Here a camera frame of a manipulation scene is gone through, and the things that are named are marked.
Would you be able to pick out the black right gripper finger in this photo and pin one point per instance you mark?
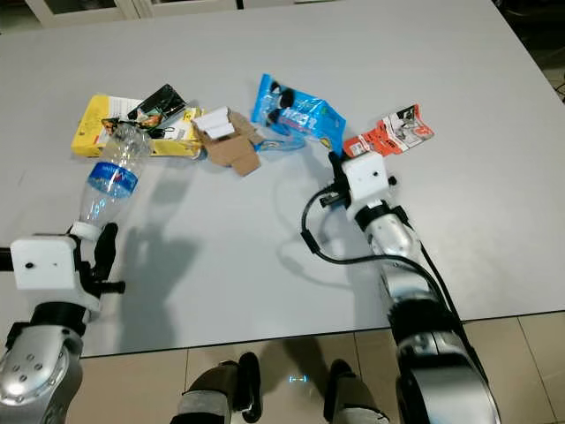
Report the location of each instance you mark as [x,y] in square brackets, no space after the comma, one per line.
[335,161]

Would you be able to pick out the grey black robot right leg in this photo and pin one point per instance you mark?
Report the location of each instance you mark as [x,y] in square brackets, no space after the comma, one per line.
[353,402]

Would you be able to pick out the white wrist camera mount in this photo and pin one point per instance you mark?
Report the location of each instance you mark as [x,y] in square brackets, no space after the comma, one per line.
[44,265]
[366,181]

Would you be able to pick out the folded brown cardboard piece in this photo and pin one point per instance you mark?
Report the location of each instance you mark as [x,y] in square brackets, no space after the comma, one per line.
[234,155]

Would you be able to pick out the black plastic wrapper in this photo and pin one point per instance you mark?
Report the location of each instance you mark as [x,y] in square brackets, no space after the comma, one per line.
[161,102]

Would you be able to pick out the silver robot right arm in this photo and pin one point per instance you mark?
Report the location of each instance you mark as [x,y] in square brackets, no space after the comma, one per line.
[433,353]

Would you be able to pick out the red white snack packet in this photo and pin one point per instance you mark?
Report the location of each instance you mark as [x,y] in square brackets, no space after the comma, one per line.
[393,131]

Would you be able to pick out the grey black robot left leg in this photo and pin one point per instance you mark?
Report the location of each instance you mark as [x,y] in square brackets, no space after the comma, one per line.
[216,397]

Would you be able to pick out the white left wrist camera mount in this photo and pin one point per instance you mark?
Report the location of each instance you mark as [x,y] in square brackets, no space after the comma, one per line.
[44,265]

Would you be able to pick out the crushed clear plastic bottle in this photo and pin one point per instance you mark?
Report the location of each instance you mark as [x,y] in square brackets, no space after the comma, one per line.
[110,181]

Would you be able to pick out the white folded paper card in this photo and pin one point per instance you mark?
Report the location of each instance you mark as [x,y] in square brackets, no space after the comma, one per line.
[214,122]

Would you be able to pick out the white cabinet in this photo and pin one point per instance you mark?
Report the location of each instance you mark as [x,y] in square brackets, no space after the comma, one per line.
[88,7]

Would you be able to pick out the grey black robot leg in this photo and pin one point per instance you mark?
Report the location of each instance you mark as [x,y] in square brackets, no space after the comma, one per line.
[353,402]
[216,397]

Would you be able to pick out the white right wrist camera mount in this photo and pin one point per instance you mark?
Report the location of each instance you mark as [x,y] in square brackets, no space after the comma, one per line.
[366,181]

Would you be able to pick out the yellow cardboard box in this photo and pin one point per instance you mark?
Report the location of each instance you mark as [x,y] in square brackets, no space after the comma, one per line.
[93,128]

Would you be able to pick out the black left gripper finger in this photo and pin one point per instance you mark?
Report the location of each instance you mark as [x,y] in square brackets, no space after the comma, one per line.
[107,243]

